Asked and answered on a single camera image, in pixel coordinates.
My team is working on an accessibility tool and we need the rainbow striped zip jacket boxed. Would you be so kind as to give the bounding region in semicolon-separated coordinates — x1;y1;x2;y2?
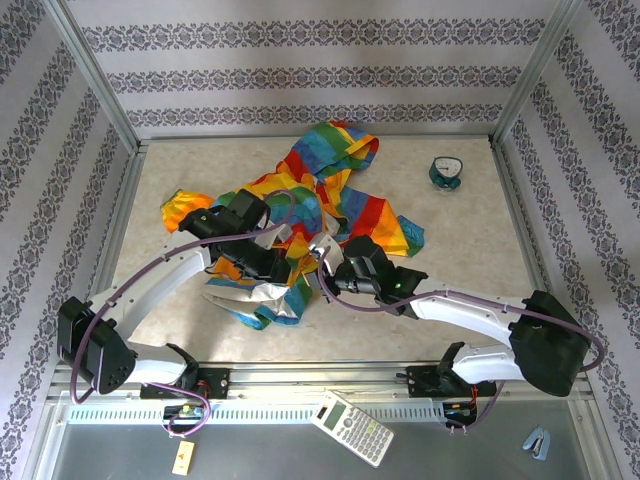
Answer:
160;120;426;331

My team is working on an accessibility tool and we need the teal alarm clock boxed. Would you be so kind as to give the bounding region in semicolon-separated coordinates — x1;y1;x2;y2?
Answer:
428;155;464;192

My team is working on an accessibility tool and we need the white scientific calculator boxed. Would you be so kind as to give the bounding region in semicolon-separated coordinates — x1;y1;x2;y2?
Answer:
309;391;395;469

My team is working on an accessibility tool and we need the grey metal shelf plate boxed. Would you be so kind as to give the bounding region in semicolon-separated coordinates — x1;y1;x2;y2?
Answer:
27;397;624;480

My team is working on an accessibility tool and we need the small yellow tag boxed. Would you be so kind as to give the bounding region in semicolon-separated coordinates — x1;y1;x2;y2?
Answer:
171;440;196;476

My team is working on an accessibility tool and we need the blue stapler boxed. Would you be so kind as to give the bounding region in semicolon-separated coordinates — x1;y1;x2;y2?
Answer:
522;425;551;461

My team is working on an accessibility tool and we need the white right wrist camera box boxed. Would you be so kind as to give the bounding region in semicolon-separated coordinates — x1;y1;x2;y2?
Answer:
308;233;347;275

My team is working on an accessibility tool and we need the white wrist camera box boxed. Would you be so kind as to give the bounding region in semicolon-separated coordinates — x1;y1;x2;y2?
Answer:
253;223;292;252
308;233;347;275

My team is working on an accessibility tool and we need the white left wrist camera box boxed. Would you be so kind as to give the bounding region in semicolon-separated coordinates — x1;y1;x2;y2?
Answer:
253;223;292;252

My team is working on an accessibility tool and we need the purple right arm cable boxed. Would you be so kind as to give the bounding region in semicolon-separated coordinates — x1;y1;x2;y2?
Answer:
316;248;605;437

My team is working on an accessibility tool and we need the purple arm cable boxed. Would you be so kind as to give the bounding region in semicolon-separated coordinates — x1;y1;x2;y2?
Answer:
58;189;296;438
316;248;605;437

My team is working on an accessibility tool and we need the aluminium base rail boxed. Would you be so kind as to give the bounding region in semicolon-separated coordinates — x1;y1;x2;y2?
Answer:
47;360;595;402

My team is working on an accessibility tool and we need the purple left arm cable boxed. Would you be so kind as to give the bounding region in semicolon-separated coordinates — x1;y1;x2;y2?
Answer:
58;189;296;438

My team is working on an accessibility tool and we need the aluminium side rail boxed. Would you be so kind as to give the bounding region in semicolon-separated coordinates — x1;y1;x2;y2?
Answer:
490;139;574;361
68;142;150;365

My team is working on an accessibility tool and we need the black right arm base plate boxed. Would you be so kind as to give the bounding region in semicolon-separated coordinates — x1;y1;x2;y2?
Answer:
405;364;498;399

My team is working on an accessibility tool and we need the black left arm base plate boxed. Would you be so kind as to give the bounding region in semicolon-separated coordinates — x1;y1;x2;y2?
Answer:
139;367;232;400

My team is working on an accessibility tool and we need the white slotted cable duct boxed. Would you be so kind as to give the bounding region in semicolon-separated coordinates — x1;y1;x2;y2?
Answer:
64;402;454;425

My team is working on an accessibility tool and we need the aluminium frame post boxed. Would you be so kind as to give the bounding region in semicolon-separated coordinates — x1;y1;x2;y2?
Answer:
43;0;140;151
490;0;585;145

